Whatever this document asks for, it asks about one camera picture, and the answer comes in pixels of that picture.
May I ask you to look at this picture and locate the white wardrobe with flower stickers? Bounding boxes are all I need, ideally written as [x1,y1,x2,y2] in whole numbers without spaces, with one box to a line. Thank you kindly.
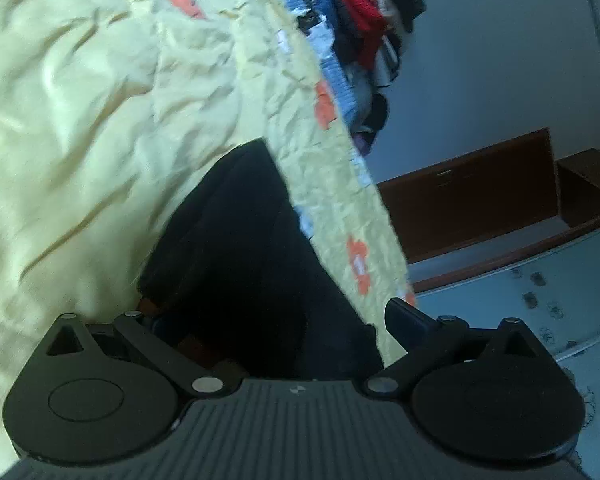
[414,220,600,480]

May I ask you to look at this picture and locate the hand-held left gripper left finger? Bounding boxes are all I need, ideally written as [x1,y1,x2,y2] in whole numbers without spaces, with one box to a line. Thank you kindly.
[45,311,231,400]

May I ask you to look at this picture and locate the yellow floral bedsheet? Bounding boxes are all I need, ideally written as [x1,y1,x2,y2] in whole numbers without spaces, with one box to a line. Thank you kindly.
[0,0,419,472]

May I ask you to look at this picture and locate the blue striped sheet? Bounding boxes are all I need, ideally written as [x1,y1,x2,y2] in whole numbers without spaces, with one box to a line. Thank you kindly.
[267,0,362,133]

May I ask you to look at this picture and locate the brown wooden door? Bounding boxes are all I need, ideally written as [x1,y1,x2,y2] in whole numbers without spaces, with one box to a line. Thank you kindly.
[377,127,600,294]

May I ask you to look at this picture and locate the black pants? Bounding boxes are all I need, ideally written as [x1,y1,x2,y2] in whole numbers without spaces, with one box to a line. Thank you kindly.
[137,138,387,382]

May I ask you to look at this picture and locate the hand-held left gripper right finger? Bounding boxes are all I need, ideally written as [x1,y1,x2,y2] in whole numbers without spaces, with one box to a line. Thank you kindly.
[362,297,547,402]

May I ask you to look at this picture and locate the pile of clothes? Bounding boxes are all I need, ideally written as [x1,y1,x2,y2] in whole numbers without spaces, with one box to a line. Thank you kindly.
[300,0,429,157]

